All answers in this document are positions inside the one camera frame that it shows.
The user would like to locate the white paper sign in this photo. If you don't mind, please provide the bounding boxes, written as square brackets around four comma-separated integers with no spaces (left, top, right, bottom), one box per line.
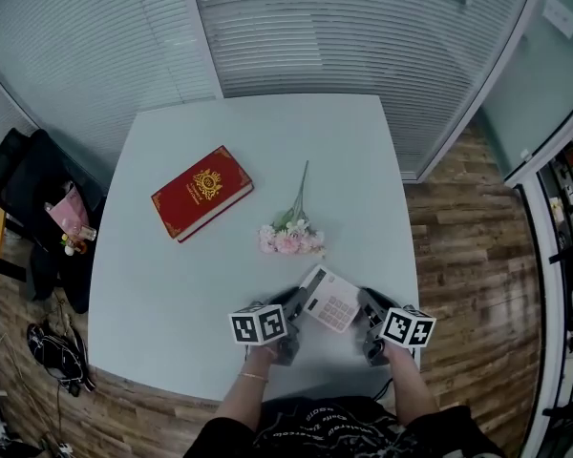
[541,0,573,37]

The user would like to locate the red hardcover book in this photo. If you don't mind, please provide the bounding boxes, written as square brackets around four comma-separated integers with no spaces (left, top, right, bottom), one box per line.
[150,145,255,244]

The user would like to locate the black printed shirt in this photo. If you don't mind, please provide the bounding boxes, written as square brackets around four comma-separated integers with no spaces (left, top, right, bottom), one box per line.
[183,395,507,458]

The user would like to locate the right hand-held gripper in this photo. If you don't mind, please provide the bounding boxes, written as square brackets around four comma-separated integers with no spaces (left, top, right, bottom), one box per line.
[357,287,436,368]

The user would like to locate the pink gift bag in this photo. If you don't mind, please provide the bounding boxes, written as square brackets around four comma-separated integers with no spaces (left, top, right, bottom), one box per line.
[44,181,98,256]

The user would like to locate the white calculator with pink keys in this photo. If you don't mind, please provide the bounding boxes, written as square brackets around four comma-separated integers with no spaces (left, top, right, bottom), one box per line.
[298,263,363,336]

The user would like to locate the pink artificial flower bouquet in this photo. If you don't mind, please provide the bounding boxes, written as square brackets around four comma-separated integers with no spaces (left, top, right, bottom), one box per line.
[258,159,327,260]

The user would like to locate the black office chair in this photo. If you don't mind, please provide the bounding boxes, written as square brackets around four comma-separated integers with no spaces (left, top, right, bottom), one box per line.
[0,128,108,315]

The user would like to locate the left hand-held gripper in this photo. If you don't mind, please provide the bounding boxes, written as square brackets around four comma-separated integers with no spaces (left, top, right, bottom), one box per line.
[227,287,312,367]

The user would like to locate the black bag with straps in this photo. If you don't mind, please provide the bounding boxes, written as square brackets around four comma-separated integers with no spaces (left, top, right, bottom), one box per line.
[27,322,97,397]

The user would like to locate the person's right forearm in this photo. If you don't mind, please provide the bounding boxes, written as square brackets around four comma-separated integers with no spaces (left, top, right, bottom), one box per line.
[386,343,440,422]

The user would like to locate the person's left forearm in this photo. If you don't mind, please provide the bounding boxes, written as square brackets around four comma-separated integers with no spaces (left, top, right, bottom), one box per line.
[209,343,281,429]

